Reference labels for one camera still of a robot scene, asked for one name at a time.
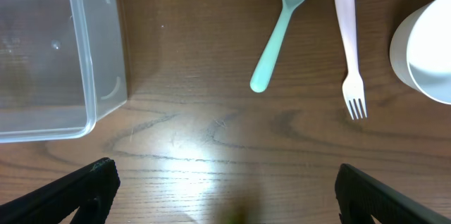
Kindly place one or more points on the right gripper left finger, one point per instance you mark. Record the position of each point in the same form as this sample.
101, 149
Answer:
88, 193

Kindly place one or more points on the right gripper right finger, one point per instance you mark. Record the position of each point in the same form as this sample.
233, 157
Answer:
364, 199

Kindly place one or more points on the white plastic bowl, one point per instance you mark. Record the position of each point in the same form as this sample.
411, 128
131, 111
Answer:
420, 51

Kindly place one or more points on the clear plastic container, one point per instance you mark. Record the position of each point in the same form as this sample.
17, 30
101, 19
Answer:
62, 67

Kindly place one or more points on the mint green plastic spoon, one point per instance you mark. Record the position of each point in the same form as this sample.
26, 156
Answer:
267, 62

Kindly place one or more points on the pale pink plastic fork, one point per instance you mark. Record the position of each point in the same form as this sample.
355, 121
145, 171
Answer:
353, 85

